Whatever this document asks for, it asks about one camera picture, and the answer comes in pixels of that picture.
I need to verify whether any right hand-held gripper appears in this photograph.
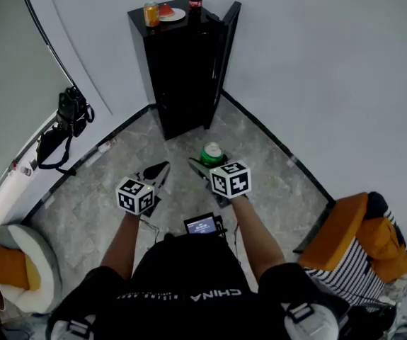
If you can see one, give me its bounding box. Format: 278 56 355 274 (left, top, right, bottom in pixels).
188 153 252 209

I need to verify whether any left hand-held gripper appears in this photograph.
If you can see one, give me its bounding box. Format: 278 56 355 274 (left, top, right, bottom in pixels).
116 161 172 216

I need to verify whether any green soda can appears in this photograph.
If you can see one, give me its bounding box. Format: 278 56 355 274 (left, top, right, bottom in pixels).
199 141 224 168

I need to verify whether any black mini fridge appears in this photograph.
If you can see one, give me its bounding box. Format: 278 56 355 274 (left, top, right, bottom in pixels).
127 0 242 141

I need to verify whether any cola bottle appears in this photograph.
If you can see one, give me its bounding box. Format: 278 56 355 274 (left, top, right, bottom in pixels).
188 0 203 26

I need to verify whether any orange soda can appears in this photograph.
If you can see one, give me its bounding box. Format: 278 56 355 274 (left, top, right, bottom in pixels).
143 1 161 28

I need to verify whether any person's right forearm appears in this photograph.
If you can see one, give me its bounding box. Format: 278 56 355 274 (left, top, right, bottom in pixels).
229 195 286 281

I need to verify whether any black shoulder bag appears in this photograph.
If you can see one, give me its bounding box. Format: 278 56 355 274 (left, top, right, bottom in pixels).
35 125 77 176

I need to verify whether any person's left forearm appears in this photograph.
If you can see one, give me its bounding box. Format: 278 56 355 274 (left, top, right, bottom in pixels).
100 210 141 281

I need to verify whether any chest-mounted screen device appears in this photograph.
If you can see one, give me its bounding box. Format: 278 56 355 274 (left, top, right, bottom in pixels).
183 212 227 237

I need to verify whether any black hanging backpack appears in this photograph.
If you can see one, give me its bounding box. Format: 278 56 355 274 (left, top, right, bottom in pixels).
56 86 95 137

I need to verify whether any person's black shirt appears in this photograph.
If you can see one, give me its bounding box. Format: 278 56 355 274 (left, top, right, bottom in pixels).
45 234 351 340

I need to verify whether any white round armchair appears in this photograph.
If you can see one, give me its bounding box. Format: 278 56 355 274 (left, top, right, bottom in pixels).
0 224 62 315

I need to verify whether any white plate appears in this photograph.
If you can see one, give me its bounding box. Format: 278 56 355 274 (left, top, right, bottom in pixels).
159 7 187 23

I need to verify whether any orange cushion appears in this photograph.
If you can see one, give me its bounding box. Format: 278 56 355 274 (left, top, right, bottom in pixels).
0 241 42 292

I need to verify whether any orange jacket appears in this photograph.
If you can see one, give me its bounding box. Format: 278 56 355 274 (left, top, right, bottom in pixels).
357 217 407 283

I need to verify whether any grey left shoulder strap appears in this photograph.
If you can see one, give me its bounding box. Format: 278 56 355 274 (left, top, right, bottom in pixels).
49 313 96 340

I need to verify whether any grey shoulder strap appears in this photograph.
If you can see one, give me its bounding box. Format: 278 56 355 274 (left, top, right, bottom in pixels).
49 313 96 340
282 302 340 340

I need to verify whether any grey right shoulder strap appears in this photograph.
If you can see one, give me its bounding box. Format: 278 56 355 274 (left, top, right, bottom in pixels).
282 302 340 340

